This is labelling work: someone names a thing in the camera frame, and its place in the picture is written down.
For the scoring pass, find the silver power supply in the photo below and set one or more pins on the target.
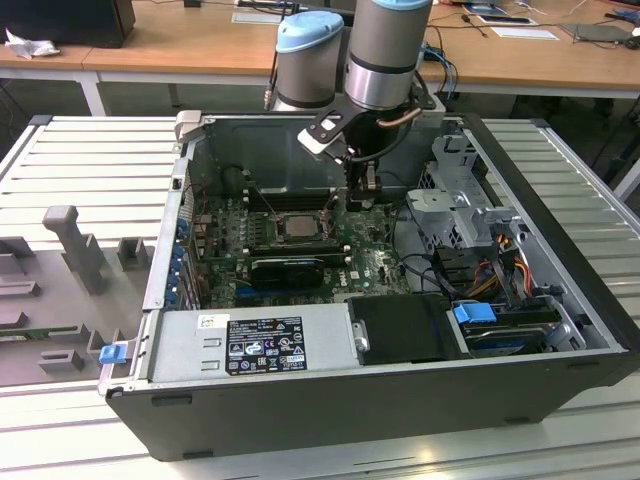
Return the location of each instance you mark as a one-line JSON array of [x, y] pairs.
[[180, 350]]

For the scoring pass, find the dark grey laptop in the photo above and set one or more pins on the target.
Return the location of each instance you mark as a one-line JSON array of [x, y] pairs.
[[600, 32]]

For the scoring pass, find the flat smartphone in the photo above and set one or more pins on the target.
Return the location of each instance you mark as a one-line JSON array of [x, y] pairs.
[[505, 19]]

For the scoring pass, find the white paper sheet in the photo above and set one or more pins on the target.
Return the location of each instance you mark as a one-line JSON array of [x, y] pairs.
[[525, 32]]

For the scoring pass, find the grey parts rack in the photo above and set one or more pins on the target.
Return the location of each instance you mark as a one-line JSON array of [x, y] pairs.
[[75, 280]]

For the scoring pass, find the silver disk bay cage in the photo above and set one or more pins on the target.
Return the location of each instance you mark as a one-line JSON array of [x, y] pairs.
[[440, 210]]

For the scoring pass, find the black graphics card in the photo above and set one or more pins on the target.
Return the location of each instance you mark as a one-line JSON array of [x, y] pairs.
[[287, 272]]

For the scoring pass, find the wooden desk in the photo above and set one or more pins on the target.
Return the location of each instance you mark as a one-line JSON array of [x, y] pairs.
[[200, 45], [45, 62]]

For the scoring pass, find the black open PC case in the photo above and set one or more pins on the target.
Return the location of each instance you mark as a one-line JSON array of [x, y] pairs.
[[300, 425]]

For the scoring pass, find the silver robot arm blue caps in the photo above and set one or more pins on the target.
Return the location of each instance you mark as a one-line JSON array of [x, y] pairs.
[[385, 50]]

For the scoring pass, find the blue case latch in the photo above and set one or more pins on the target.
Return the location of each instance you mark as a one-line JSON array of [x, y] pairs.
[[112, 354]]

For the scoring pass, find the small white grey box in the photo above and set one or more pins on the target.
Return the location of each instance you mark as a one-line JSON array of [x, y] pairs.
[[432, 109]]

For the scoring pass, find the green motherboard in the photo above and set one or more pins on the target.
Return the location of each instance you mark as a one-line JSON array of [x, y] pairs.
[[370, 255]]

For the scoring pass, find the black round board component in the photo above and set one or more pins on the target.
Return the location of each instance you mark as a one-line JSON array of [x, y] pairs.
[[233, 180]]

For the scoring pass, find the crumpled white paper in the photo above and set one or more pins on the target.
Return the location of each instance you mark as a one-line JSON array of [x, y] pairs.
[[30, 46]]

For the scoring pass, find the black box on desk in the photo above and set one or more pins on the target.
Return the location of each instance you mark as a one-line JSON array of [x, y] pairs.
[[65, 20]]

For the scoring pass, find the CPU socket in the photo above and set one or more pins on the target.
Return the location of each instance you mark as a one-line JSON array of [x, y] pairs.
[[305, 241]]

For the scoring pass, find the hard disk in blue carrier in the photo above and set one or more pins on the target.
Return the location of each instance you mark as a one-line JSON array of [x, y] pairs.
[[472, 315]]

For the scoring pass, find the black power supply label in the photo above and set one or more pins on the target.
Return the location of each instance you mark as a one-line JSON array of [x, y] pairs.
[[265, 345]]

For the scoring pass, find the small white sticker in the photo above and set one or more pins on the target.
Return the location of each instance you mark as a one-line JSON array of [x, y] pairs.
[[213, 320]]

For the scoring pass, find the black RAM slot row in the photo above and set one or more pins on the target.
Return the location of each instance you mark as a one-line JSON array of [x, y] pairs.
[[295, 198], [300, 248]]

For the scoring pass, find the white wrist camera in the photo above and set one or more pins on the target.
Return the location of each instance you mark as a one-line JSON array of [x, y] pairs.
[[320, 140]]

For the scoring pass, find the green RAM stick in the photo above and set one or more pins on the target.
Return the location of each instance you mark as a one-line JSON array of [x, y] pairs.
[[30, 334]]

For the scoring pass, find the black plastic shroud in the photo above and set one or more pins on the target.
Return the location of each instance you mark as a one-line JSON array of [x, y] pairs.
[[400, 330]]

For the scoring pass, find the silver square CPU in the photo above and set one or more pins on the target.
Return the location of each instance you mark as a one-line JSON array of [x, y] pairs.
[[302, 226]]

